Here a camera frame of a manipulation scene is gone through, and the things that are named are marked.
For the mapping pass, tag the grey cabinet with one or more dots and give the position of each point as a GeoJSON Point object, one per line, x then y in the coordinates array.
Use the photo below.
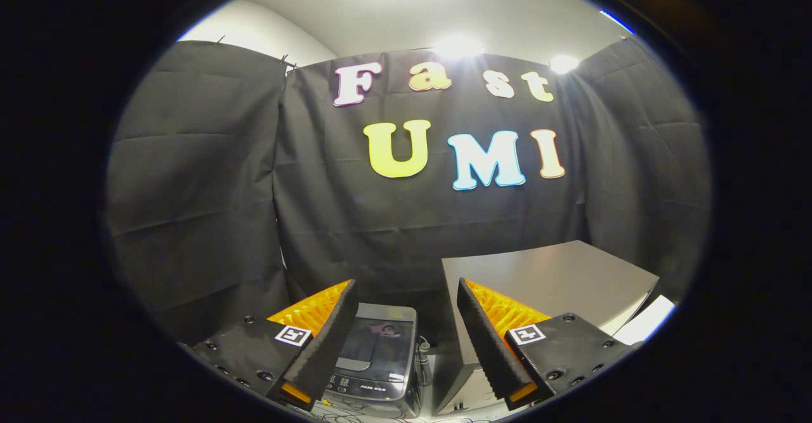
{"type": "Point", "coordinates": [558, 277]}

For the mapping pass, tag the dark washing machine lid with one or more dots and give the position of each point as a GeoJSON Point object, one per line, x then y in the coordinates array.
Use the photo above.
{"type": "Point", "coordinates": [380, 340]}

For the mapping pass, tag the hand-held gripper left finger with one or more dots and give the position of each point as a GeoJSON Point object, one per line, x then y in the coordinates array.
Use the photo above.
{"type": "Point", "coordinates": [330, 340]}

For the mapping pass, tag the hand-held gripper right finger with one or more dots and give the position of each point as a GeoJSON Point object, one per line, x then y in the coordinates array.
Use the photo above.
{"type": "Point", "coordinates": [483, 340]}

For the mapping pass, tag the black backdrop cloth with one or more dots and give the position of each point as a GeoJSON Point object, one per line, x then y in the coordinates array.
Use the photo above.
{"type": "Point", "coordinates": [203, 188]}

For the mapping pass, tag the grey top-load washing machine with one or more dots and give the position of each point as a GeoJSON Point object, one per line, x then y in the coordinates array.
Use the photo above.
{"type": "Point", "coordinates": [374, 385]}

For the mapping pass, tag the white paper sheet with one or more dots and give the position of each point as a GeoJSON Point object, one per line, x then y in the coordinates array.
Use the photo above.
{"type": "Point", "coordinates": [647, 321]}

